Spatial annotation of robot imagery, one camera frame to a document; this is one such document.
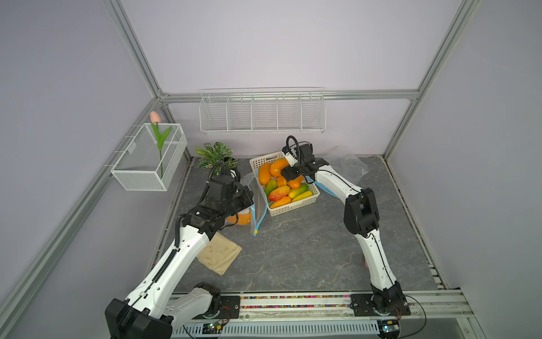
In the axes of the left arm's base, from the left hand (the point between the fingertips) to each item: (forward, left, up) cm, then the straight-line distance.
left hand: (254, 194), depth 74 cm
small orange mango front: (+9, -12, -20) cm, 25 cm away
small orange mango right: (+16, -18, -17) cm, 30 cm away
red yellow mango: (+12, -9, -18) cm, 24 cm away
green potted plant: (+19, +16, +2) cm, 25 cm away
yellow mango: (+13, -23, -21) cm, 34 cm away
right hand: (+26, -15, -14) cm, 33 cm away
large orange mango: (-2, +6, -14) cm, 15 cm away
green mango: (+14, -17, -20) cm, 30 cm away
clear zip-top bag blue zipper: (+1, -1, -10) cm, 10 cm away
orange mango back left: (+26, -3, -20) cm, 32 cm away
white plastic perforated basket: (+21, -10, -21) cm, 32 cm away
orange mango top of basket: (+27, -10, -16) cm, 33 cm away
